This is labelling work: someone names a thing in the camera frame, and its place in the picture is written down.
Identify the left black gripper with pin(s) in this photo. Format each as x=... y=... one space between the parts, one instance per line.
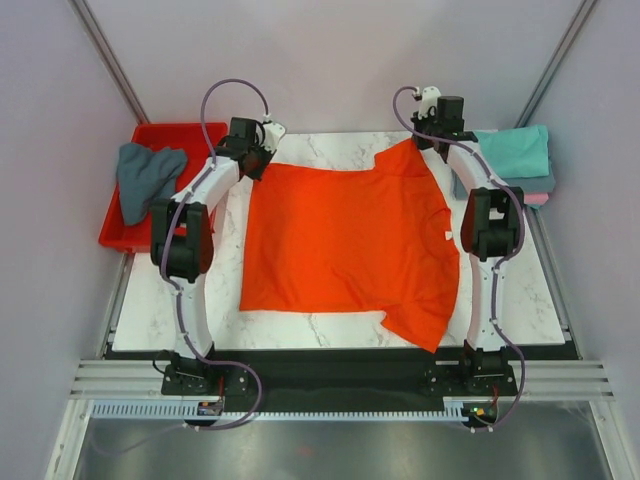
x=268 y=156

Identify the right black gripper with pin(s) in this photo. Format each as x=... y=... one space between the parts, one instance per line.
x=417 y=123

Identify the orange t shirt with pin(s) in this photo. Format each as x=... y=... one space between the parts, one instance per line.
x=323 y=241

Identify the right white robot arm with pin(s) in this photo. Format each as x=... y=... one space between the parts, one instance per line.
x=491 y=234

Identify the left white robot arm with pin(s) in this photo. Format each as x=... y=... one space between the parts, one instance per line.
x=182 y=248

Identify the red plastic bin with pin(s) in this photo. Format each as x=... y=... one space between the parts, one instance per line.
x=186 y=136

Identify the teal folded t shirt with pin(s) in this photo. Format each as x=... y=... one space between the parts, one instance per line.
x=516 y=153

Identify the grey crumpled t shirt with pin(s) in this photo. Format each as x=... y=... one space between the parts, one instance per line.
x=144 y=175

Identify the pink folded t shirt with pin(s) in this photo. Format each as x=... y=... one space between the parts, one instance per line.
x=536 y=200

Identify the grey-blue folded t shirt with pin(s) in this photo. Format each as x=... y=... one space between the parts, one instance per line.
x=533 y=185

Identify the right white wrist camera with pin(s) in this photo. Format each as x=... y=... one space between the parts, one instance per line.
x=427 y=98

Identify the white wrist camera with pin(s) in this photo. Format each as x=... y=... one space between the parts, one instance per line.
x=274 y=132
x=427 y=98

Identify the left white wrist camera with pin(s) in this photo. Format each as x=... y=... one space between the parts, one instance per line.
x=274 y=132

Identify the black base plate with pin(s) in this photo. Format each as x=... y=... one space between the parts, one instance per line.
x=335 y=378

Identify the aluminium frame rail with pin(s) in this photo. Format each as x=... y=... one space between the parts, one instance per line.
x=554 y=380

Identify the white slotted cable duct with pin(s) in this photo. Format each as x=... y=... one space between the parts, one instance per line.
x=200 y=410

